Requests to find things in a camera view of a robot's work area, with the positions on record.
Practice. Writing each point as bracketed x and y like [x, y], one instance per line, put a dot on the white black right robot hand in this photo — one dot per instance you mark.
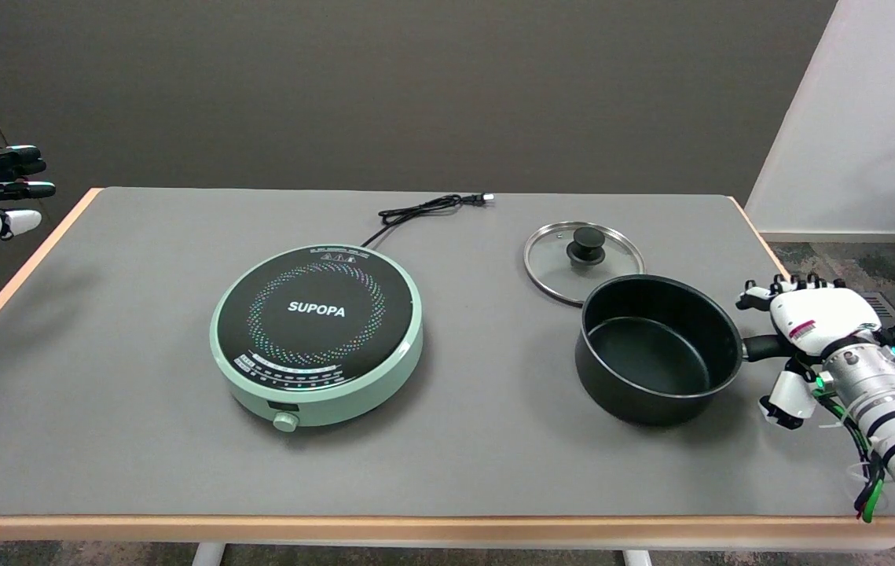
[824, 318]

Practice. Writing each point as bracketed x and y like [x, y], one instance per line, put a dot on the floor vent grille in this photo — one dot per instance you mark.
[883, 305]

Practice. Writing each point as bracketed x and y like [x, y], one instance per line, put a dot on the grey table mat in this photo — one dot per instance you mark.
[141, 393]

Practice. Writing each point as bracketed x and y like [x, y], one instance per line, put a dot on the glass lid with black knob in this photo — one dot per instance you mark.
[585, 251]

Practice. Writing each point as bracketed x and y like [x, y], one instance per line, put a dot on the white table leg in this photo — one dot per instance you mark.
[207, 555]
[637, 558]

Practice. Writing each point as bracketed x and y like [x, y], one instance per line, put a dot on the green round induction cooker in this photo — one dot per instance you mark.
[313, 330]

